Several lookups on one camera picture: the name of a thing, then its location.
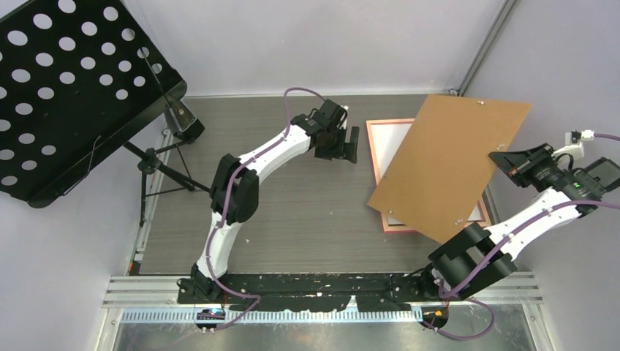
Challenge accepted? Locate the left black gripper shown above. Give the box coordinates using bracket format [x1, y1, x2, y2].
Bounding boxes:
[317, 126, 360, 165]

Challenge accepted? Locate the sunset landscape photo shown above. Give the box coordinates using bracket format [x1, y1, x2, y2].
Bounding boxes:
[370, 121, 489, 226]

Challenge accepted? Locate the brown backing board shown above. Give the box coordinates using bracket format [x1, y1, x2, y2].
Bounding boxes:
[368, 94, 531, 244]

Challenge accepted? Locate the orange wooden picture frame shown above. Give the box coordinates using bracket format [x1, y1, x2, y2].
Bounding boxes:
[366, 117, 493, 235]

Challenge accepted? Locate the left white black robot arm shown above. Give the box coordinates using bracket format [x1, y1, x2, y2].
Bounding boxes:
[190, 99, 360, 303]

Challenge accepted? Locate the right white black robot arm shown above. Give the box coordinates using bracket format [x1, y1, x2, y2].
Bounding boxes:
[417, 144, 619, 301]

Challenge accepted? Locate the aluminium corner profile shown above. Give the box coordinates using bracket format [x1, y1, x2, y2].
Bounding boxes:
[448, 0, 521, 97]

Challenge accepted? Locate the black perforated music stand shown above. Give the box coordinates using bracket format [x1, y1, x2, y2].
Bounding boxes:
[1, 1, 200, 208]

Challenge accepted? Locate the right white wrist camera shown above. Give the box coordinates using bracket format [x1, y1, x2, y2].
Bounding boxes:
[552, 129, 594, 160]

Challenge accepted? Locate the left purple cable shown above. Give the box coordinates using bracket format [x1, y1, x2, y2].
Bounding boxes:
[196, 87, 328, 332]

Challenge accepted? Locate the aluminium rail front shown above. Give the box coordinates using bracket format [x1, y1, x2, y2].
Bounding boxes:
[102, 272, 544, 309]

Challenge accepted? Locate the black mounting base plate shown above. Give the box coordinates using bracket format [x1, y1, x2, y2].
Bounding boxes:
[176, 271, 439, 312]

